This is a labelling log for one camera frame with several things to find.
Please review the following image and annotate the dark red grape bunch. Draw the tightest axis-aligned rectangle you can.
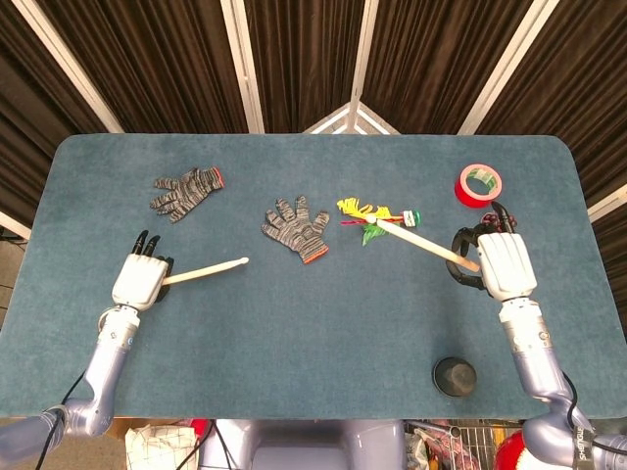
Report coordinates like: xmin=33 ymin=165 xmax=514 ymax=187
xmin=479 ymin=208 xmax=518 ymax=234

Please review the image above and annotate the brown cardboard box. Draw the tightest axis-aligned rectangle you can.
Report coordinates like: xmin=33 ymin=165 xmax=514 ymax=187
xmin=110 ymin=417 xmax=197 ymax=437

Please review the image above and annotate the silver robot torso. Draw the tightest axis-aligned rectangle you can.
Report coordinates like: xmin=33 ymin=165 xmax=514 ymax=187
xmin=198 ymin=418 xmax=408 ymax=470

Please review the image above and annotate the pale wooden drumstick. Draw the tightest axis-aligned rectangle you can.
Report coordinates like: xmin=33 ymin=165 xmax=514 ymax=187
xmin=161 ymin=257 xmax=250 ymax=286
xmin=366 ymin=213 xmax=481 ymax=273

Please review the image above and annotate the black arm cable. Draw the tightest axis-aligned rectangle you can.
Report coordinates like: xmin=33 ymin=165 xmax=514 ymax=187
xmin=34 ymin=369 xmax=90 ymax=470
xmin=559 ymin=370 xmax=627 ymax=450

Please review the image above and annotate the grey striped knit glove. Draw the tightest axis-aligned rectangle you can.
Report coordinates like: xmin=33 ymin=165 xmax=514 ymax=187
xmin=261 ymin=195 xmax=331 ymax=265
xmin=149 ymin=166 xmax=225 ymax=224

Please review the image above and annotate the brown pleated curtain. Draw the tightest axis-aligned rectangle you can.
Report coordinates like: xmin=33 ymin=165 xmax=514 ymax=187
xmin=0 ymin=0 xmax=627 ymax=241

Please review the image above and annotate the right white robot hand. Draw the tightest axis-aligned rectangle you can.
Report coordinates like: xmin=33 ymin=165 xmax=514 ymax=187
xmin=444 ymin=200 xmax=539 ymax=301

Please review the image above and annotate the blue felt table cover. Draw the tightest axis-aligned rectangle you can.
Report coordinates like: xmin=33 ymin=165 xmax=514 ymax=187
xmin=0 ymin=132 xmax=627 ymax=421

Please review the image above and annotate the colourful feather shuttlecock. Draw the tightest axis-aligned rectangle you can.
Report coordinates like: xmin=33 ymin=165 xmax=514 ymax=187
xmin=336 ymin=196 xmax=423 ymax=248

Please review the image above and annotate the white checked cloth bag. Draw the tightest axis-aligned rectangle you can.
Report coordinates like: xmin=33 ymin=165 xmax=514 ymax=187
xmin=124 ymin=424 xmax=200 ymax=470

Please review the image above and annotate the red tape roll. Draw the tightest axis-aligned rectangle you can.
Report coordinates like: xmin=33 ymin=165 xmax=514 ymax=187
xmin=454 ymin=164 xmax=504 ymax=210

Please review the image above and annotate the white metal frame post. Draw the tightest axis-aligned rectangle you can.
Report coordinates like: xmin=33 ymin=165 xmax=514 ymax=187
xmin=458 ymin=0 xmax=559 ymax=134
xmin=348 ymin=0 xmax=381 ymax=134
xmin=12 ymin=0 xmax=124 ymax=134
xmin=219 ymin=0 xmax=265 ymax=134

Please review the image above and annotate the red and white ball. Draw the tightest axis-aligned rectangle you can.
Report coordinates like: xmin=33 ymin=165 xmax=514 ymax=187
xmin=494 ymin=430 xmax=540 ymax=470

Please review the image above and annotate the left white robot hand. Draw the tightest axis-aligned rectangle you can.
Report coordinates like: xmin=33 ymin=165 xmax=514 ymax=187
xmin=111 ymin=229 xmax=176 ymax=312

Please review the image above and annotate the black printed velcro strap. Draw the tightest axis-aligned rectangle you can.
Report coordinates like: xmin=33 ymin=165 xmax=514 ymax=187
xmin=569 ymin=424 xmax=597 ymax=462

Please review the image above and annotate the black round dome base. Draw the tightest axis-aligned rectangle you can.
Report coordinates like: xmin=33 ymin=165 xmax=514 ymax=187
xmin=432 ymin=356 xmax=479 ymax=398

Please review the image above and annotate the metal wire basket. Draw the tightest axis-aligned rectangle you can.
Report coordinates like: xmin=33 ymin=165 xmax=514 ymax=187
xmin=404 ymin=419 xmax=525 ymax=470

